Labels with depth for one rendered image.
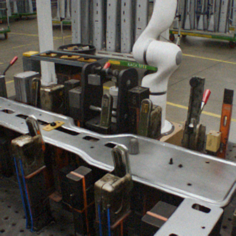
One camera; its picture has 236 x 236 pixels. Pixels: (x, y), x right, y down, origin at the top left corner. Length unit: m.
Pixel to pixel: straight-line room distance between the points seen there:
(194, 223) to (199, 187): 0.14
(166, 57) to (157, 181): 0.68
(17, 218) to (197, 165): 0.68
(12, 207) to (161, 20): 0.99
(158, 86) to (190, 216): 0.84
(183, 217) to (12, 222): 0.69
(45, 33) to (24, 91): 3.60
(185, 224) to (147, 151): 0.34
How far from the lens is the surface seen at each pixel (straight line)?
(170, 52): 1.40
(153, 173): 0.89
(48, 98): 1.34
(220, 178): 0.89
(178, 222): 0.73
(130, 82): 1.19
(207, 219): 0.75
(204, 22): 9.00
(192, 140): 1.03
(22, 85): 1.46
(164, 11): 1.47
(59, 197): 1.31
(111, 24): 5.76
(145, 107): 1.09
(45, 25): 5.01
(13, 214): 1.28
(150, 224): 0.76
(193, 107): 1.01
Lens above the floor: 1.48
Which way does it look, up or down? 24 degrees down
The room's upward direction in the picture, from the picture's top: 1 degrees counter-clockwise
